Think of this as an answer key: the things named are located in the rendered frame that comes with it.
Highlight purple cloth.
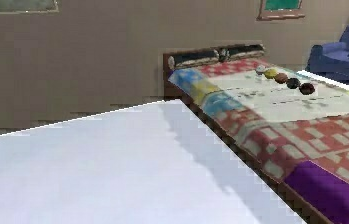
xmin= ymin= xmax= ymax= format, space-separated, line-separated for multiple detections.
xmin=284 ymin=160 xmax=349 ymax=224

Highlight dark striped pillow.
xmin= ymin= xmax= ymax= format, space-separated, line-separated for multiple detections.
xmin=226 ymin=44 xmax=266 ymax=61
xmin=168 ymin=49 xmax=220 ymax=70

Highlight window with grey frame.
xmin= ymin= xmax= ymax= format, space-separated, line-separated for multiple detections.
xmin=0 ymin=0 xmax=60 ymax=15

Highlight black ball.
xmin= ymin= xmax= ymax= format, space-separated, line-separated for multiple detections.
xmin=286 ymin=77 xmax=301 ymax=90

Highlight brown ball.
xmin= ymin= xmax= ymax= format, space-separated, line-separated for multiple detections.
xmin=274 ymin=72 xmax=289 ymax=85

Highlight yellow ball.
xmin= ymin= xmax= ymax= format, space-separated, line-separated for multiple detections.
xmin=264 ymin=68 xmax=280 ymax=80

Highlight blue armchair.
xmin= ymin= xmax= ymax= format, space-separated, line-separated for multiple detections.
xmin=305 ymin=25 xmax=349 ymax=86

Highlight dark red ball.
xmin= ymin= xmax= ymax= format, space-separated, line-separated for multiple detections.
xmin=298 ymin=82 xmax=316 ymax=96

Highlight brown bed with patchwork quilt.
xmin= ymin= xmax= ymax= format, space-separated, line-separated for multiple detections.
xmin=162 ymin=43 xmax=349 ymax=224

